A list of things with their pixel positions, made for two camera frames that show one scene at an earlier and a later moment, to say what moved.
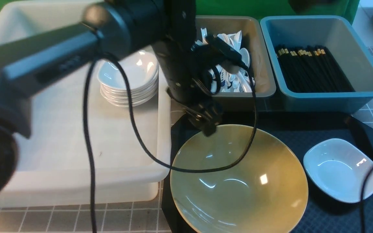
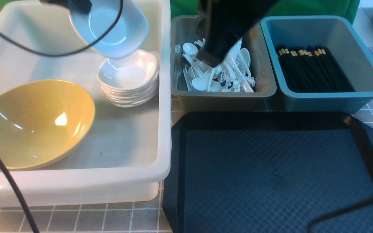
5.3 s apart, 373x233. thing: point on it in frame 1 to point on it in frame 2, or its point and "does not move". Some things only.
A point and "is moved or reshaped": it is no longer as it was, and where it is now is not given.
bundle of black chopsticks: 311,69 does not move
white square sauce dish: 337,168 is moved or reshaped
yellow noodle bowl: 267,193 to 34,122
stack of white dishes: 142,69 does not move
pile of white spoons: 221,79 does not move
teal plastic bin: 322,63 does not move
